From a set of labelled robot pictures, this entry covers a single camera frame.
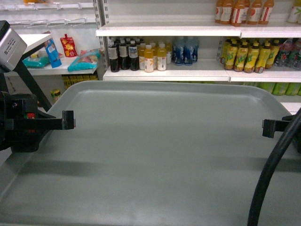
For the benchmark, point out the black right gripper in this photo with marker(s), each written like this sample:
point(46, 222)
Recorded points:
point(271, 126)

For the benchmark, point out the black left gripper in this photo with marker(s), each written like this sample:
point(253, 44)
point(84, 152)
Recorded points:
point(23, 125)

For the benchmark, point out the grey rectangular serving tray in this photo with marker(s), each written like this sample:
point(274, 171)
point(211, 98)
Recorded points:
point(144, 154)

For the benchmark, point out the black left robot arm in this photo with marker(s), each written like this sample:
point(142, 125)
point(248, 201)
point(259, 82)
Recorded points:
point(30, 83)

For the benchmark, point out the white left side shelf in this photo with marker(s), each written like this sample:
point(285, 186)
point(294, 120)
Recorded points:
point(62, 69)

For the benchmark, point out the blue snack pouch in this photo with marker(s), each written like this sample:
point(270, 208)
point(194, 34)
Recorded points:
point(52, 53)

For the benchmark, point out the teal snack bag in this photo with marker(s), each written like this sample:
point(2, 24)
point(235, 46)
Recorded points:
point(39, 62)
point(88, 59)

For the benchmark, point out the teal snack bag left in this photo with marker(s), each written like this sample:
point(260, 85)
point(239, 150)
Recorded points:
point(39, 62)

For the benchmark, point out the red snack pouch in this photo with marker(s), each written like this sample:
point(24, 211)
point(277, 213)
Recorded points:
point(68, 45)

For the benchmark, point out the yellow green tea bottle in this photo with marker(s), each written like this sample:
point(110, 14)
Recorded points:
point(262, 58)
point(230, 55)
point(251, 58)
point(241, 56)

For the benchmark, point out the dark cola bottle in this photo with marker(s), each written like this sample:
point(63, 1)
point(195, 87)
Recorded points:
point(123, 55)
point(133, 54)
point(113, 57)

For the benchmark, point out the white lower store shelf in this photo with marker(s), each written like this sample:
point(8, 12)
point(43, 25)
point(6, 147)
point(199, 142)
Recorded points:
point(205, 70)

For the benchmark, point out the white store shelf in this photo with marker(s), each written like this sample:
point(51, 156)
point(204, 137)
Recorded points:
point(200, 29)
point(205, 70)

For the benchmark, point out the white upper store shelf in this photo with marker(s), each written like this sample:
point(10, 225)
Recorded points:
point(200, 29)

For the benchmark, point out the yellow juice bottle front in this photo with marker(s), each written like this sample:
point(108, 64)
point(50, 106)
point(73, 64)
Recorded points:
point(148, 59)

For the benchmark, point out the yellow juice bottle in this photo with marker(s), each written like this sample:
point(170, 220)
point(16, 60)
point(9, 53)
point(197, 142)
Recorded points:
point(148, 59)
point(161, 57)

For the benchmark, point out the blue drink bottle right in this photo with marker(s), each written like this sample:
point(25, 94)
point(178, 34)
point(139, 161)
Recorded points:
point(191, 51)

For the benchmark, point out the blue drink bottle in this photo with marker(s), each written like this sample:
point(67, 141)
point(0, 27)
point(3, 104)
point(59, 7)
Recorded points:
point(178, 50)
point(191, 51)

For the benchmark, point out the blue drink bottle left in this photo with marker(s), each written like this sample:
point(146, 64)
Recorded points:
point(178, 50)

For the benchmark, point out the orange juice bottle top shelf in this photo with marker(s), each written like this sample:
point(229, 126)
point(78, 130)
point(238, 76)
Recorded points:
point(227, 7)

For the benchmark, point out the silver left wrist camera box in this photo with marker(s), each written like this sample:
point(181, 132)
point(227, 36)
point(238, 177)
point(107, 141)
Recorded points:
point(12, 47)

